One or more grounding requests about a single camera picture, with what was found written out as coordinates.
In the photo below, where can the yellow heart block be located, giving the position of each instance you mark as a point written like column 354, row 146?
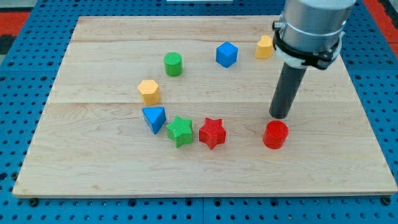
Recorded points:
column 264, row 47

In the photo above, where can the blue triangle block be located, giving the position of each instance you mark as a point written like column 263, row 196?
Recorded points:
column 154, row 117

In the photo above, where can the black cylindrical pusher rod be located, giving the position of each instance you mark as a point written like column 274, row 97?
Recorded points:
column 286, row 90

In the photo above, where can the green star block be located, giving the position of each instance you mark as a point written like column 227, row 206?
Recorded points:
column 180, row 131

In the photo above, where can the wooden board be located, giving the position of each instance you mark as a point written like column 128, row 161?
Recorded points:
column 92, row 140

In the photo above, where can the red star block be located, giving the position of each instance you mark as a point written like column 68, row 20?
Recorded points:
column 212, row 133

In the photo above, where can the blue cube block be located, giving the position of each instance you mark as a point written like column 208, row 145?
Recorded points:
column 226, row 54

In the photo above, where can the red cylinder block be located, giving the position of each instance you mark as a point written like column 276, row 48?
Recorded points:
column 275, row 134

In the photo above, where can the yellow hexagon block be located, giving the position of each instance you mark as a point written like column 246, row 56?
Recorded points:
column 149, row 92

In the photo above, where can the green cylinder block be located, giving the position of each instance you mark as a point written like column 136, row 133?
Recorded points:
column 173, row 64

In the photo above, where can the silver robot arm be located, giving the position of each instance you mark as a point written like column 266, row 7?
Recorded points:
column 309, row 33

